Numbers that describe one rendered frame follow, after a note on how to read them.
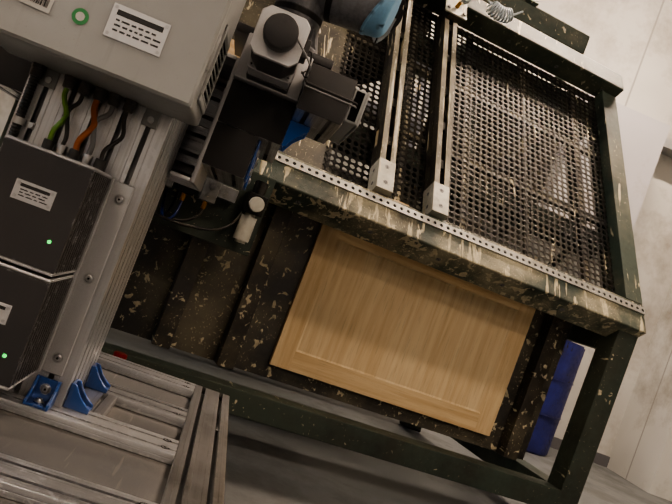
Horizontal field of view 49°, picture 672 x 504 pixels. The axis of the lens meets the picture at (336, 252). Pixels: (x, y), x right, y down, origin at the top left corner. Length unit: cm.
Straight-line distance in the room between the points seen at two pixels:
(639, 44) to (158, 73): 518
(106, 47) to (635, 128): 471
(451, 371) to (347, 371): 40
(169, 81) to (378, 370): 172
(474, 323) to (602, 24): 360
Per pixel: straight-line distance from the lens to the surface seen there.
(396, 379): 268
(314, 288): 252
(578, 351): 499
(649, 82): 604
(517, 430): 291
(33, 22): 118
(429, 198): 249
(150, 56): 114
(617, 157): 333
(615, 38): 598
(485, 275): 251
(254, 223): 215
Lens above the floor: 60
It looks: 2 degrees up
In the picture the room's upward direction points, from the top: 21 degrees clockwise
